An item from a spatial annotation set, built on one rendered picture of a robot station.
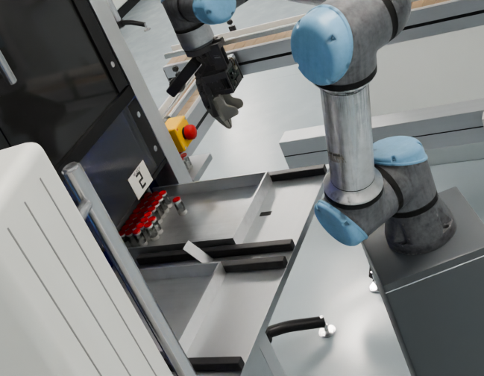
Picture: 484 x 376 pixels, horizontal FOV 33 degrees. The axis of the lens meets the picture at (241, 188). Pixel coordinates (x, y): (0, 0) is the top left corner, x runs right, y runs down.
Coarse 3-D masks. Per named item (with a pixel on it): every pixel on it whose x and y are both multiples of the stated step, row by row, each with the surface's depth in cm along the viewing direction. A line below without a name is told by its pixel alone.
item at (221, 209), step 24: (168, 192) 214; (192, 192) 211; (216, 192) 207; (240, 192) 202; (264, 192) 196; (168, 216) 206; (192, 216) 201; (216, 216) 197; (240, 216) 193; (168, 240) 196; (192, 240) 192; (216, 240) 182; (240, 240) 183
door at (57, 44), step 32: (0, 0) 163; (32, 0) 171; (64, 0) 181; (0, 32) 162; (32, 32) 170; (64, 32) 180; (32, 64) 169; (64, 64) 178; (96, 64) 188; (0, 96) 160; (32, 96) 168; (64, 96) 177; (96, 96) 187; (0, 128) 159; (32, 128) 167; (64, 128) 176
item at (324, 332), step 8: (288, 320) 277; (296, 320) 277; (304, 320) 277; (312, 320) 278; (320, 320) 278; (272, 328) 275; (280, 328) 275; (288, 328) 276; (296, 328) 276; (304, 328) 277; (312, 328) 278; (328, 328) 282; (272, 336) 275; (328, 336) 280
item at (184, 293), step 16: (144, 272) 183; (160, 272) 181; (176, 272) 180; (192, 272) 178; (208, 272) 176; (224, 272) 175; (160, 288) 180; (176, 288) 178; (192, 288) 175; (208, 288) 168; (160, 304) 175; (176, 304) 172; (192, 304) 170; (208, 304) 167; (144, 320) 172; (176, 320) 168; (192, 320) 161; (176, 336) 163; (192, 336) 161; (160, 352) 156
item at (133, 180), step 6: (138, 168) 196; (144, 168) 198; (132, 174) 194; (144, 174) 198; (132, 180) 193; (138, 180) 196; (144, 180) 198; (150, 180) 200; (132, 186) 193; (138, 186) 195; (138, 192) 195; (138, 198) 195
